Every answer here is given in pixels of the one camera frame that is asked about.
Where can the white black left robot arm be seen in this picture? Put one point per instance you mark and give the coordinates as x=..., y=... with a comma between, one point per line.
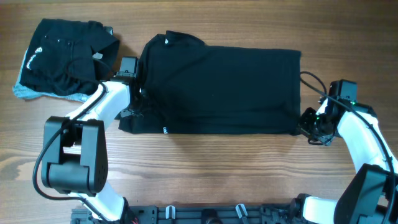
x=74, y=159

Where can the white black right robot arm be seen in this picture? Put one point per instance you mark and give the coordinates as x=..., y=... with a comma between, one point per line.
x=371, y=196

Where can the folded black polo shirt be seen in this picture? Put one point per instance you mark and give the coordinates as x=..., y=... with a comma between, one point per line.
x=68, y=57

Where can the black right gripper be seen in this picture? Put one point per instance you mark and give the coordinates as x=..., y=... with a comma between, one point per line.
x=304, y=126

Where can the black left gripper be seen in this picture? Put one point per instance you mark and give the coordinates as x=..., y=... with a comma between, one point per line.
x=130, y=112

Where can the folded light blue jeans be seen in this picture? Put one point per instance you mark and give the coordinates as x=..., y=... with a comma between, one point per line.
x=24, y=93

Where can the black t-shirt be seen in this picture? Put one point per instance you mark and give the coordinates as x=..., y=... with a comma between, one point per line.
x=190, y=87

